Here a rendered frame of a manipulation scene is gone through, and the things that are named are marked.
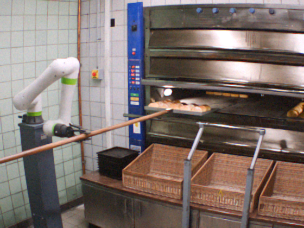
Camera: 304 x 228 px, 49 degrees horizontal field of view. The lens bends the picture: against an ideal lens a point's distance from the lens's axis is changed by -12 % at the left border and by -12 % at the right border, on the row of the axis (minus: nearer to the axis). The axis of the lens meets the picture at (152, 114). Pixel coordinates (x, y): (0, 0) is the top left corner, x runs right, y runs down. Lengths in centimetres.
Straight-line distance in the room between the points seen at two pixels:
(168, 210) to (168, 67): 123
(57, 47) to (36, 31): 33
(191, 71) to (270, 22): 83
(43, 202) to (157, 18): 186
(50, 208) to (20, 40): 153
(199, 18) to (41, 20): 150
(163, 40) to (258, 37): 88
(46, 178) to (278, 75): 195
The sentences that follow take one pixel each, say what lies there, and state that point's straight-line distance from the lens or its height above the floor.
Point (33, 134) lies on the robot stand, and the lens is 268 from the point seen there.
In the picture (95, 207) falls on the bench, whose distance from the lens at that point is 339.
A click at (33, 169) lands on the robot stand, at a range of 278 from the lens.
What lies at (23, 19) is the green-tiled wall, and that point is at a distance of 344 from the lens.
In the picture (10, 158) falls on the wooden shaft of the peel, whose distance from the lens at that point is 192.
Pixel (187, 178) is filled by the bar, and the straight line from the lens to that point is 263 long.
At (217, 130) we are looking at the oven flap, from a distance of 312.
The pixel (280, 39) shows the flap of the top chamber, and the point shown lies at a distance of 286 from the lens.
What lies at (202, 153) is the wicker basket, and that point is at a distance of 317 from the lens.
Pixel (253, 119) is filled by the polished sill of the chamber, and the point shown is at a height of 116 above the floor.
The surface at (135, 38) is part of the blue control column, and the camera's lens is 340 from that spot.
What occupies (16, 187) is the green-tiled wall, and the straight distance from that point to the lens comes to 354.
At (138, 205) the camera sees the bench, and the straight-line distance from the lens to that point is 304.
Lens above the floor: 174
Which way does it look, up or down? 11 degrees down
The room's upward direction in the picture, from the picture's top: 1 degrees counter-clockwise
